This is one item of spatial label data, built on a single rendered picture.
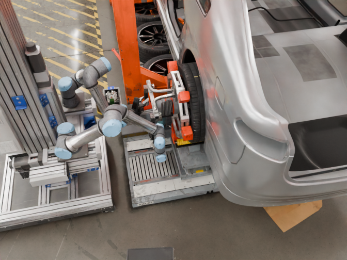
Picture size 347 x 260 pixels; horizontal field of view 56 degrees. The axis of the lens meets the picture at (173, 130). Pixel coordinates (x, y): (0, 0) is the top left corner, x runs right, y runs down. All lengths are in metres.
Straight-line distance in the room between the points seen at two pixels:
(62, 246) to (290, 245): 1.95
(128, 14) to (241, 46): 1.10
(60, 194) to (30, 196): 0.26
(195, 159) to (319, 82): 1.26
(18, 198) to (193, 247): 1.58
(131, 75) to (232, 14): 1.28
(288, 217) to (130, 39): 2.09
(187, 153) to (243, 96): 1.58
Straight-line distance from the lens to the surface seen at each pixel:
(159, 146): 2.28
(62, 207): 3.03
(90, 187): 3.09
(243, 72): 1.77
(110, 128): 2.09
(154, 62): 3.75
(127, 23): 2.71
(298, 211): 3.31
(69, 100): 2.85
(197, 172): 3.13
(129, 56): 2.88
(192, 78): 2.49
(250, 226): 3.13
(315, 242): 3.24
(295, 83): 2.86
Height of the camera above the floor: 2.77
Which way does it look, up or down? 49 degrees down
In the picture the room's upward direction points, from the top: straight up
